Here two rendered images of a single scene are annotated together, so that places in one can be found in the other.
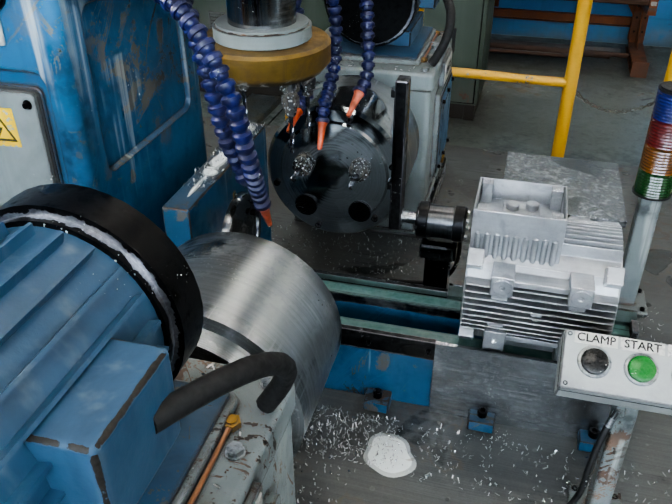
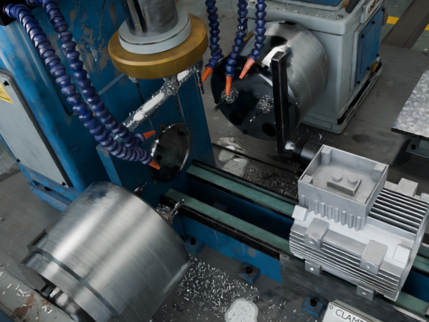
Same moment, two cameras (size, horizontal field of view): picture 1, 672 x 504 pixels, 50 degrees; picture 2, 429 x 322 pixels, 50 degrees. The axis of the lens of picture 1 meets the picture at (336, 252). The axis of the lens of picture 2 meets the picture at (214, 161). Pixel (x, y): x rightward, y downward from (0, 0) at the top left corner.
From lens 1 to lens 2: 46 cm
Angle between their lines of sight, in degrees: 25
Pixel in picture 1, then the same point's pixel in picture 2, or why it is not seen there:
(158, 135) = (115, 82)
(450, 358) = (290, 266)
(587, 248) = (386, 225)
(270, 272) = (124, 224)
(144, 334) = not seen: outside the picture
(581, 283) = (371, 254)
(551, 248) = (355, 220)
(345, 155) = (256, 92)
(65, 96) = (22, 82)
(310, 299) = (152, 243)
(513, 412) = not seen: hidden behind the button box
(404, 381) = (265, 266)
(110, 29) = not seen: hidden behind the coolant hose
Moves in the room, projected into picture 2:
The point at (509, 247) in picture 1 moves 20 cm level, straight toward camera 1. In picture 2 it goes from (325, 210) to (266, 303)
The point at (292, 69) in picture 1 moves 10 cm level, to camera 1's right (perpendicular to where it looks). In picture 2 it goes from (161, 69) to (218, 74)
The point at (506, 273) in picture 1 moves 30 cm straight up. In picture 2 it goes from (316, 232) to (319, 91)
